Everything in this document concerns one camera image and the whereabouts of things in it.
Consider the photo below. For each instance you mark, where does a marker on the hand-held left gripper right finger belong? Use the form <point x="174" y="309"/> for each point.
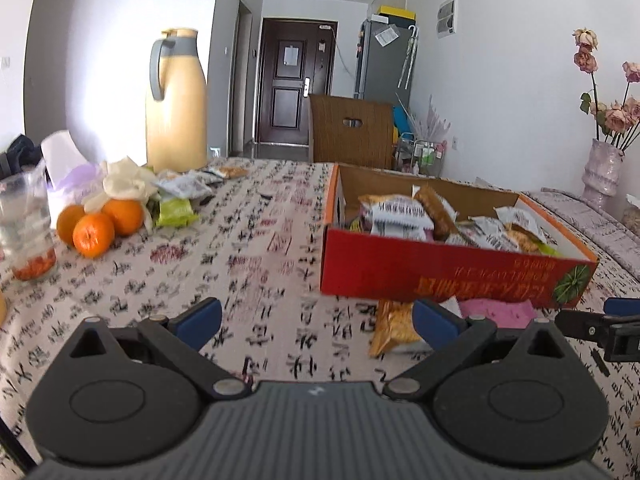
<point x="435" y="322"/>

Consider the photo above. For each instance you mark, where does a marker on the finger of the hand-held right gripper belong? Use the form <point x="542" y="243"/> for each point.
<point x="622" y="306"/>
<point x="580" y="326"/>

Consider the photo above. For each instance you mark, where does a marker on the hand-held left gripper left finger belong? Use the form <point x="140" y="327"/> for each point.
<point x="200" y="317"/>

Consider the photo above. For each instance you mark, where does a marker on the gold orange snack packet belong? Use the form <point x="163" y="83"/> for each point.
<point x="395" y="325"/>

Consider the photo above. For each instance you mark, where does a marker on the pink snack packet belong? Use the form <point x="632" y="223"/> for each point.
<point x="500" y="312"/>

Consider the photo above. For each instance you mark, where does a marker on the red cardboard box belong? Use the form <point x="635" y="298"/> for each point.
<point x="390" y="265"/>

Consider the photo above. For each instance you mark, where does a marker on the pile of white snack packets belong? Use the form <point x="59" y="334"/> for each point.
<point x="400" y="215"/>

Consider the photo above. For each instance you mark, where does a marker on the small white snack packet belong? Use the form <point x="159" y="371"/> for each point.
<point x="450" y="306"/>

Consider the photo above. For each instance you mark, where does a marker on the glass jar of oats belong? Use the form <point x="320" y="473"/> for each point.
<point x="631" y="220"/>

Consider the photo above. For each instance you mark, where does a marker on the light green snack bar packet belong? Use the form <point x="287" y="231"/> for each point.
<point x="176" y="212"/>

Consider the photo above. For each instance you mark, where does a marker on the orange fruit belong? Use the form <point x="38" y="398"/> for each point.
<point x="67" y="222"/>
<point x="93" y="236"/>
<point x="125" y="217"/>

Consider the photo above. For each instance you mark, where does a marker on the heap of small mixed sachets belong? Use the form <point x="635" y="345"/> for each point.
<point x="182" y="187"/>

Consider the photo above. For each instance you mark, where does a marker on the pale pink vase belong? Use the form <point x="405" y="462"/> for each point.
<point x="602" y="175"/>

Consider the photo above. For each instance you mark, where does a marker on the dried pink roses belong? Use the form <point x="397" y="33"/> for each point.
<point x="617" y="117"/>

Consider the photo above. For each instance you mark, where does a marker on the white tissue pack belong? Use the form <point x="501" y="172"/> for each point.
<point x="70" y="180"/>

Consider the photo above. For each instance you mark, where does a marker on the wooden chair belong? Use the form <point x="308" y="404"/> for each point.
<point x="350" y="145"/>

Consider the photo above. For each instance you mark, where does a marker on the yellow thermos jug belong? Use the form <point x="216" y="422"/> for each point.
<point x="177" y="120"/>

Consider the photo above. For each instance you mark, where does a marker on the clear plastic cup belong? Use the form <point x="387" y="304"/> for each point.
<point x="25" y="220"/>

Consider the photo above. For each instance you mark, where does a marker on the pale dried grass bundle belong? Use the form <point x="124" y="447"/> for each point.
<point x="432" y="120"/>

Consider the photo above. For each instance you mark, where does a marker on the blue plastic bin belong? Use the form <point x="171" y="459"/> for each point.
<point x="401" y="120"/>

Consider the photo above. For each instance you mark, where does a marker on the dark brown door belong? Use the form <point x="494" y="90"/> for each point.
<point x="285" y="110"/>

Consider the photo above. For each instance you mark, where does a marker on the dark bag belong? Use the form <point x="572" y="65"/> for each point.
<point x="20" y="152"/>

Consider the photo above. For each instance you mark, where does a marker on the grey fridge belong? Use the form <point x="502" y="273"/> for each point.
<point x="380" y="70"/>

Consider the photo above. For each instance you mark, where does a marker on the white striped umbrella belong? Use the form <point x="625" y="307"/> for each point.
<point x="409" y="55"/>

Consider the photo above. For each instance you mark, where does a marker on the white paper door notice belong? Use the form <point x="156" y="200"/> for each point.
<point x="291" y="55"/>

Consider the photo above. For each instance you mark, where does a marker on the paper sheet on fridge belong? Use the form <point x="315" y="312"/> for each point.
<point x="386" y="36"/>

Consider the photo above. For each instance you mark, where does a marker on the yellow box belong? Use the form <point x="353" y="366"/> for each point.
<point x="397" y="12"/>

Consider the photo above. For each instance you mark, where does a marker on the white wall panel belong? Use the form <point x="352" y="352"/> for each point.
<point x="446" y="17"/>

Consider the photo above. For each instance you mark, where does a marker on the white light switch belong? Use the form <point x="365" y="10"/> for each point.
<point x="4" y="62"/>

